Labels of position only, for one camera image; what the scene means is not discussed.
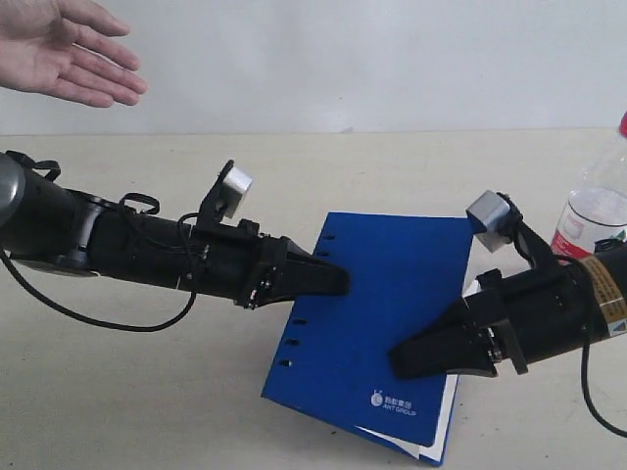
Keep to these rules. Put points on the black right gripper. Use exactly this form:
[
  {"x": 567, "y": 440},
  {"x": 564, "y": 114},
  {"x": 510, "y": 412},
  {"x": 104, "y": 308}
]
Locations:
[{"x": 525, "y": 318}]

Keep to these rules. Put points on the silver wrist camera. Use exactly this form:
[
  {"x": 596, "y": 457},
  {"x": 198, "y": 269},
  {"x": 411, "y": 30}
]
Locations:
[
  {"x": 493, "y": 218},
  {"x": 227, "y": 193}
]

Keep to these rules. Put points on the clear water bottle red label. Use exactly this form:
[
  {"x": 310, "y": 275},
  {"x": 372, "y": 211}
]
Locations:
[{"x": 595, "y": 208}]

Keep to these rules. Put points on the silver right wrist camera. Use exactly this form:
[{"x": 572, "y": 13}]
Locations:
[{"x": 493, "y": 218}]

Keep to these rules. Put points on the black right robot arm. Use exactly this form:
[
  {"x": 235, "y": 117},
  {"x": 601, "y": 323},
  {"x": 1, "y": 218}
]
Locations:
[{"x": 609, "y": 278}]

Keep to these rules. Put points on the person's open hand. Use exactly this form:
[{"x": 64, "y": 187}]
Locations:
[{"x": 68, "y": 50}]

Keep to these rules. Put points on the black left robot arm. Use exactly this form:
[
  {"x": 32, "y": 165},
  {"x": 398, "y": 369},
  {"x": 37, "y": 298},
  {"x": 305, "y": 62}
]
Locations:
[{"x": 49, "y": 228}]

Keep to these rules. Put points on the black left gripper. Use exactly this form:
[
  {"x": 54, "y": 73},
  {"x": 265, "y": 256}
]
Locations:
[{"x": 252, "y": 269}]

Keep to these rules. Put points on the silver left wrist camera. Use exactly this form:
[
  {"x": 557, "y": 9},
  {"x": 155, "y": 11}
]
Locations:
[{"x": 227, "y": 193}]

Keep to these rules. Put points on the blue ring binder notebook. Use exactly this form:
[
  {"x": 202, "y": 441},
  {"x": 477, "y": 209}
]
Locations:
[{"x": 331, "y": 362}]

